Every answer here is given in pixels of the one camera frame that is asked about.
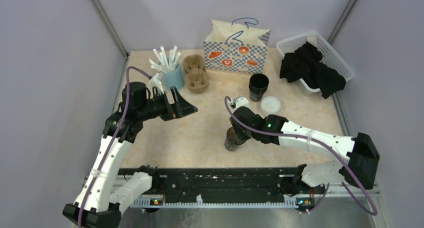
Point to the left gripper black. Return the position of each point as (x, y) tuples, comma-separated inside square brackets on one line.
[(182, 108)]

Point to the cardboard cup carrier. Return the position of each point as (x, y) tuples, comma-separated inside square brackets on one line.
[(197, 80)]

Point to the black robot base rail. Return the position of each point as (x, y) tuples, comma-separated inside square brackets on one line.
[(219, 188)]

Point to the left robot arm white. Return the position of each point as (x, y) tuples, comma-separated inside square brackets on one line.
[(98, 205)]

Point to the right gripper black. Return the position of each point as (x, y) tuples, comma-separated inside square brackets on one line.
[(240, 136)]

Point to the white plastic basket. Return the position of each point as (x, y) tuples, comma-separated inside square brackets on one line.
[(330, 56)]

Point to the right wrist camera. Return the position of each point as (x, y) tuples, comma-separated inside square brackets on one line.
[(241, 102)]

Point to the stack of black cups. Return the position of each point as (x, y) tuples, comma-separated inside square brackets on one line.
[(258, 85)]

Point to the black cloth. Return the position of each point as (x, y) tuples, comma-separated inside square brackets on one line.
[(306, 63)]

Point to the stack of white lids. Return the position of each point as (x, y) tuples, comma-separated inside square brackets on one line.
[(270, 105)]

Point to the white wrapped straws bundle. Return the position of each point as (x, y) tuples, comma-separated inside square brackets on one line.
[(167, 62)]

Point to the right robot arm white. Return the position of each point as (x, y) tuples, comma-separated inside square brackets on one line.
[(354, 159)]

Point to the black coffee cup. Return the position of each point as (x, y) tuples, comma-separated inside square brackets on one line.
[(232, 141)]

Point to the blue straw holder cup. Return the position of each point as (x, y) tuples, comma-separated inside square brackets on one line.
[(174, 79)]

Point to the checkered paper takeout bag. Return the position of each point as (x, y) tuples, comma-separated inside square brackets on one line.
[(237, 46)]

